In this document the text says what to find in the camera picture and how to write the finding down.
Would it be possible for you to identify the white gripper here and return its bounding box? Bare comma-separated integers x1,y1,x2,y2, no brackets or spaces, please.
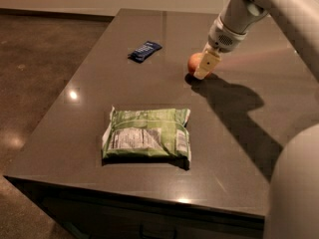
193,14,247,80

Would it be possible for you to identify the red apple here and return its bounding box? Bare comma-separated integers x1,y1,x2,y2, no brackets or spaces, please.
187,53,211,80

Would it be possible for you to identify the green jalapeno chip bag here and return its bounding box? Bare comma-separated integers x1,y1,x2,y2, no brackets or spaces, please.
102,108,191,160

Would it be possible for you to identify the blue snack bar wrapper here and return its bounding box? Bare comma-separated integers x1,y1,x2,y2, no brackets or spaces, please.
128,41,161,63

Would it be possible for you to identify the dark cabinet under counter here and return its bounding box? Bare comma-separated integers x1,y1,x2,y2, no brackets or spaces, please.
6,176,264,239

